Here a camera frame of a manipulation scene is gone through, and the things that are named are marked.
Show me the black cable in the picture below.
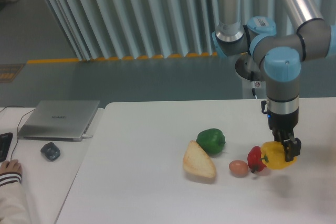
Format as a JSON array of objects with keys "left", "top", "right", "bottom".
[{"left": 0, "top": 105, "right": 36, "bottom": 162}]

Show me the green bell pepper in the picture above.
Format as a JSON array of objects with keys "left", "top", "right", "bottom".
[{"left": 196, "top": 128, "right": 226, "bottom": 155}]

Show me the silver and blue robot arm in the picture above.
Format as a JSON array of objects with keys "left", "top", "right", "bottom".
[{"left": 212, "top": 0, "right": 335, "bottom": 162}]

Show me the white folding screen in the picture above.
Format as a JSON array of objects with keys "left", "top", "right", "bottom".
[{"left": 30, "top": 0, "right": 336, "bottom": 63}]

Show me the yellow bell pepper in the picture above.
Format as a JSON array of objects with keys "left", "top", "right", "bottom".
[{"left": 260, "top": 141, "right": 297, "bottom": 170}]

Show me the black keyboard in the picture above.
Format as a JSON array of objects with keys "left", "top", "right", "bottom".
[{"left": 0, "top": 132, "right": 13, "bottom": 162}]

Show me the red bell pepper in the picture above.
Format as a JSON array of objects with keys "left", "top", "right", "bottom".
[{"left": 247, "top": 146, "right": 266, "bottom": 173}]

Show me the brown egg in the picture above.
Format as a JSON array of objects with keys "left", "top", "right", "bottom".
[{"left": 229, "top": 160, "right": 249, "bottom": 176}]

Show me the toasted bread slice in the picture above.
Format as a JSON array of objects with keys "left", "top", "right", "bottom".
[{"left": 183, "top": 141, "right": 217, "bottom": 179}]

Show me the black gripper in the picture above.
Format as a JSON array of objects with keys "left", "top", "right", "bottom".
[{"left": 267, "top": 110, "right": 301, "bottom": 162}]

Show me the silver closed laptop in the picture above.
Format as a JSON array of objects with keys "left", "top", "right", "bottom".
[{"left": 17, "top": 100, "right": 100, "bottom": 142}]

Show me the white sleeved forearm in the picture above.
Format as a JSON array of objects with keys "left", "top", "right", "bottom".
[{"left": 1, "top": 172, "right": 32, "bottom": 223}]

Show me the person's hand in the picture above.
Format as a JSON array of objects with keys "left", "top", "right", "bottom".
[{"left": 0, "top": 159, "right": 23, "bottom": 175}]

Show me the robot base cable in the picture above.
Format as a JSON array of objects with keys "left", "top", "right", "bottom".
[{"left": 250, "top": 70, "right": 258, "bottom": 100}]

